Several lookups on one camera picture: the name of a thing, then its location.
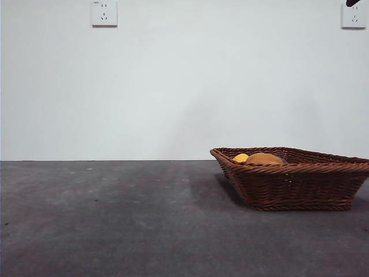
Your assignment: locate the brown toy potato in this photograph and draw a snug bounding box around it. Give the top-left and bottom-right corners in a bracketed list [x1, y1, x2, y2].
[245, 152, 285, 167]

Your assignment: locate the brown woven wicker basket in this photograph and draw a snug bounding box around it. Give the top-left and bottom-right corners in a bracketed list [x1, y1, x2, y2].
[209, 147, 369, 212]

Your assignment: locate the white wall socket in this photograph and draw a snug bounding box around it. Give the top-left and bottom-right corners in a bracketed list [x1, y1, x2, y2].
[91, 0, 118, 29]
[341, 1, 363, 29]

